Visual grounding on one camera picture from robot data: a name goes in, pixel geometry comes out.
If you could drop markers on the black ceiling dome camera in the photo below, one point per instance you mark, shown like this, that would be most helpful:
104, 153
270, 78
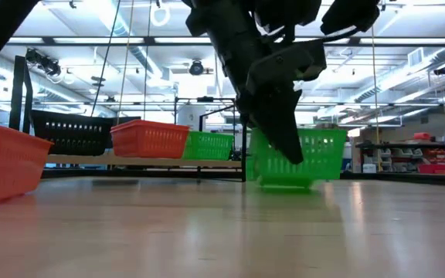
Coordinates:
196, 68

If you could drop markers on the orange slotted plastic basket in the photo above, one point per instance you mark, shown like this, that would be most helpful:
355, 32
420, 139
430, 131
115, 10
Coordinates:
149, 125
10, 166

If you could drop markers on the black slotted plastic basket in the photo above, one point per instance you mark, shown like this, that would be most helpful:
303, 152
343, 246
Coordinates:
72, 135
72, 115

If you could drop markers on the tall black metal post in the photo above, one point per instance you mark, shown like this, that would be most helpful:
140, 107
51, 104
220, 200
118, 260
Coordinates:
15, 96

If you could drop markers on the black ceiling fixture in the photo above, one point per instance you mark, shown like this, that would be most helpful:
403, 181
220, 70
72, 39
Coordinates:
442, 70

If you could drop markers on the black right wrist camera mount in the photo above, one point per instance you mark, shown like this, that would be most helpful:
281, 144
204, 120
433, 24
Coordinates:
284, 62

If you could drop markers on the white cylindrical tank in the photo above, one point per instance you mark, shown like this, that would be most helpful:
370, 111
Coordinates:
191, 116

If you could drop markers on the shelving with red bins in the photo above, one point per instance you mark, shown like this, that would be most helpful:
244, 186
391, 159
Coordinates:
439, 152

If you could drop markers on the black monitor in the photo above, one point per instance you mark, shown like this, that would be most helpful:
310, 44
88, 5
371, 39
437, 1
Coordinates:
130, 118

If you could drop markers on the thin black metal frame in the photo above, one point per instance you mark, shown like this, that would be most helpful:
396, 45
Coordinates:
205, 99

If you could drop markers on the black overhead camera cluster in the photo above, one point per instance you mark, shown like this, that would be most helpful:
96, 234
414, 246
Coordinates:
46, 63

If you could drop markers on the wooden shelf board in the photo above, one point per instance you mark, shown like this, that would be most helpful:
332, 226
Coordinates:
149, 162

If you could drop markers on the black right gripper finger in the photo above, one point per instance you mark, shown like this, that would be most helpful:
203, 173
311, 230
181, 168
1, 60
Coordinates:
280, 123

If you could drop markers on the red box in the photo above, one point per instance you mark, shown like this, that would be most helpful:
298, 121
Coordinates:
422, 136

